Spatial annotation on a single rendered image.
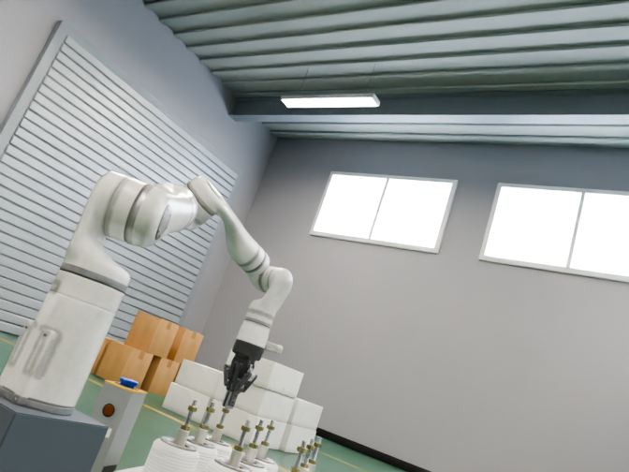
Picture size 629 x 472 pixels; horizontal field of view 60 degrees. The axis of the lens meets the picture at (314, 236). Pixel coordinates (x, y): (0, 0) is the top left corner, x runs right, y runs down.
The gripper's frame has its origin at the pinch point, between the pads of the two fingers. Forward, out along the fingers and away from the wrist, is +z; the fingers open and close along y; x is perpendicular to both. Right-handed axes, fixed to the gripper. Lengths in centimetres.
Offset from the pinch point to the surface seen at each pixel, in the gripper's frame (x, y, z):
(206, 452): -8.9, 12.6, 10.7
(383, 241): 376, -383, -216
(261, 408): 142, -186, 11
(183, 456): -18.2, 20.5, 10.9
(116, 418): -26.9, 4.2, 9.7
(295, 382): 168, -194, -12
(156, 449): -22.2, 16.9, 11.6
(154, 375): 129, -332, 20
